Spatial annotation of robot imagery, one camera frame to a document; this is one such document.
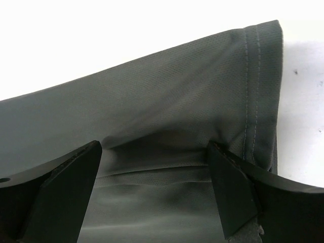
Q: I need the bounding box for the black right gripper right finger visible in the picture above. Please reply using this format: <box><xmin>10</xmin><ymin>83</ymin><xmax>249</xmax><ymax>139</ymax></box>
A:
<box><xmin>206</xmin><ymin>141</ymin><xmax>323</xmax><ymax>242</ymax></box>

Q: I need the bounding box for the dark grey t-shirt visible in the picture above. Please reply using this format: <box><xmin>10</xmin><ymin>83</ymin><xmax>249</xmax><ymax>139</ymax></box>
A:
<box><xmin>1</xmin><ymin>20</ymin><xmax>282</xmax><ymax>242</ymax></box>

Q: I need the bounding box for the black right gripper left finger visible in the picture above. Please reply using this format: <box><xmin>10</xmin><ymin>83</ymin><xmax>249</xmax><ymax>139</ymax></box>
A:
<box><xmin>1</xmin><ymin>141</ymin><xmax>102</xmax><ymax>243</ymax></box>

